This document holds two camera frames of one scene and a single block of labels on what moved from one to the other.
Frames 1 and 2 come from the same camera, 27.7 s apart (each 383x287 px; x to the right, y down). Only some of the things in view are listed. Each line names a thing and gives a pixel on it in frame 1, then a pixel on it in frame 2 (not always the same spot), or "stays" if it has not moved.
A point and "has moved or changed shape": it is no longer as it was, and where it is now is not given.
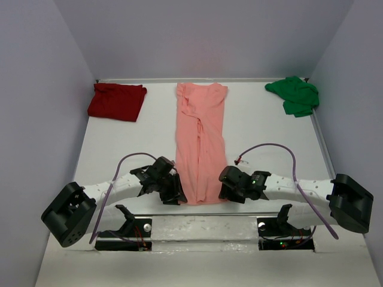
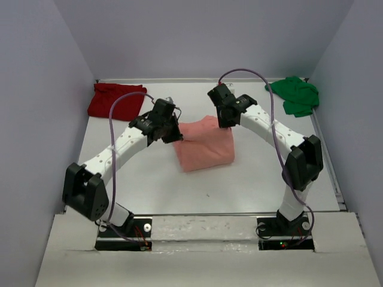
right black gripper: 225,191 -> 223,124
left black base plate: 137,228 stays
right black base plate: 271,227 stays
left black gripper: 175,192 -> 176,136
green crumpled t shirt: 300,97 stays
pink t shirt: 201,140 has moved or changed shape
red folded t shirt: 121,101 stays
